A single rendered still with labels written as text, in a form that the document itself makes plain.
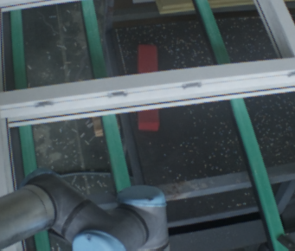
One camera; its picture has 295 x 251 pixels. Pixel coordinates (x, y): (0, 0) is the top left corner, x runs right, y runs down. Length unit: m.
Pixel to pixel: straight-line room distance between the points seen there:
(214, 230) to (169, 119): 0.38
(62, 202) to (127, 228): 0.12
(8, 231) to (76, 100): 0.68
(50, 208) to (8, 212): 0.11
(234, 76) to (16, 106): 0.56
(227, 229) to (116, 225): 0.78
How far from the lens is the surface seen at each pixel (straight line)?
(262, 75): 1.77
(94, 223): 1.18
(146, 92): 1.70
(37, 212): 1.14
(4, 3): 1.97
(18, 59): 1.83
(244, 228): 1.93
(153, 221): 1.25
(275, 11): 1.93
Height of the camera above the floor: 2.27
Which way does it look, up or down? 55 degrees down
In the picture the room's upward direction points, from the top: 8 degrees clockwise
